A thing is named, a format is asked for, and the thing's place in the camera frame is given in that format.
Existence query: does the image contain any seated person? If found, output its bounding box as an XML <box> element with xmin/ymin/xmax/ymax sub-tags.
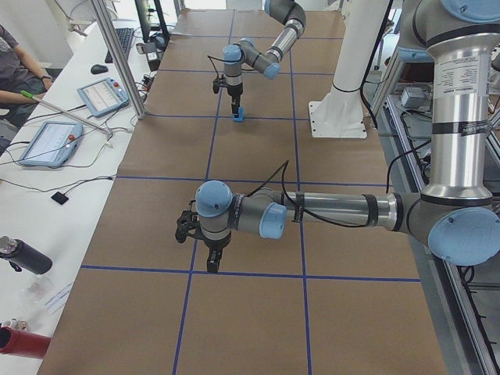
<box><xmin>1</xmin><ymin>26</ymin><xmax>53</xmax><ymax>128</ymax></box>

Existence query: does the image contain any teach pendant tablet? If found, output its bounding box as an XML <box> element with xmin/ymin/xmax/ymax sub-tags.
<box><xmin>18</xmin><ymin>121</ymin><xmax>84</xmax><ymax>167</ymax></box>
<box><xmin>77</xmin><ymin>77</ymin><xmax>129</xmax><ymax>118</ymax></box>

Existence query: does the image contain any black computer mouse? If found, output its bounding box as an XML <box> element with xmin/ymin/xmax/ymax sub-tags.
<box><xmin>90</xmin><ymin>64</ymin><xmax>109</xmax><ymax>75</ymax></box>

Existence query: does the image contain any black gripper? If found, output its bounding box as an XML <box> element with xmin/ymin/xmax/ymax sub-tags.
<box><xmin>204</xmin><ymin>236</ymin><xmax>231</xmax><ymax>273</ymax></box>
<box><xmin>227</xmin><ymin>83</ymin><xmax>243</xmax><ymax>116</ymax></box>

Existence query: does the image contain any near teach pendant tablet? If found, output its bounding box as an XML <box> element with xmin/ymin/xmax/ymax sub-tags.
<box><xmin>18</xmin><ymin>121</ymin><xmax>84</xmax><ymax>167</ymax></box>

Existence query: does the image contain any small black square pad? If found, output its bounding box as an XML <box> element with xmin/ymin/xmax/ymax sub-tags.
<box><xmin>51</xmin><ymin>191</ymin><xmax>69</xmax><ymax>205</ymax></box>

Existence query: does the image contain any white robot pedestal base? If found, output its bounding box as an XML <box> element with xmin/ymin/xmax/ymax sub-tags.
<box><xmin>309</xmin><ymin>0</ymin><xmax>392</xmax><ymax>139</ymax></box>

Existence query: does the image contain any blue block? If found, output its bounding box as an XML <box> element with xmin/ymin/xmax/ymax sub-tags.
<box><xmin>232</xmin><ymin>107</ymin><xmax>245</xmax><ymax>123</ymax></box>

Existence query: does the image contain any black keyboard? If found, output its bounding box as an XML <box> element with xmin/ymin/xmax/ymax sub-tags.
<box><xmin>115</xmin><ymin>27</ymin><xmax>134</xmax><ymax>61</ymax></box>

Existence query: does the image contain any black water bottle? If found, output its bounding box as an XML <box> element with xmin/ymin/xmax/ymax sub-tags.
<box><xmin>1</xmin><ymin>236</ymin><xmax>52</xmax><ymax>275</ymax></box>

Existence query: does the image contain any far teach pendant tablet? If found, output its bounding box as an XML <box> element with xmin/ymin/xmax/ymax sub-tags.
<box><xmin>77</xmin><ymin>77</ymin><xmax>129</xmax><ymax>118</ymax></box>

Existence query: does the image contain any red cylinder bottle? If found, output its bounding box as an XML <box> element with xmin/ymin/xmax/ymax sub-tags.
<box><xmin>1</xmin><ymin>327</ymin><xmax>51</xmax><ymax>359</ymax></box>

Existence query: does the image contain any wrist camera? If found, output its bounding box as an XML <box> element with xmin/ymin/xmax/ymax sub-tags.
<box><xmin>212</xmin><ymin>76</ymin><xmax>227</xmax><ymax>94</ymax></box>
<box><xmin>175</xmin><ymin>200</ymin><xmax>204</xmax><ymax>244</ymax></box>

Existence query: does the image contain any aluminium frame post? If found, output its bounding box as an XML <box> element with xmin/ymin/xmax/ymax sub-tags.
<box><xmin>90</xmin><ymin>0</ymin><xmax>145</xmax><ymax>120</ymax></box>

